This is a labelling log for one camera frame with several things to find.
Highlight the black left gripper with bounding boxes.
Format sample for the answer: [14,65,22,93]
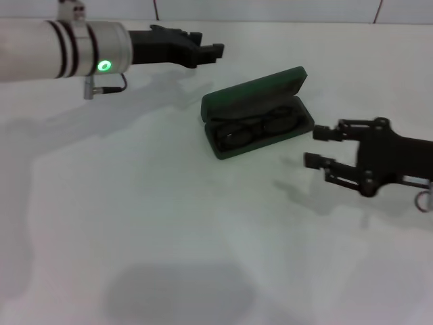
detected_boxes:
[127,24,226,70]

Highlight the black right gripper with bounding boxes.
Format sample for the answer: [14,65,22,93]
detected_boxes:
[303,117,433,198]

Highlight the green glasses case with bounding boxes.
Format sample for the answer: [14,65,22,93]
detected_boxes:
[200,66,315,160]

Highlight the black glasses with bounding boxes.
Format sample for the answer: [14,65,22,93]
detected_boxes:
[212,106,301,152]

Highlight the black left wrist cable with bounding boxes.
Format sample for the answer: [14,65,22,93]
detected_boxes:
[83,72,129,100]

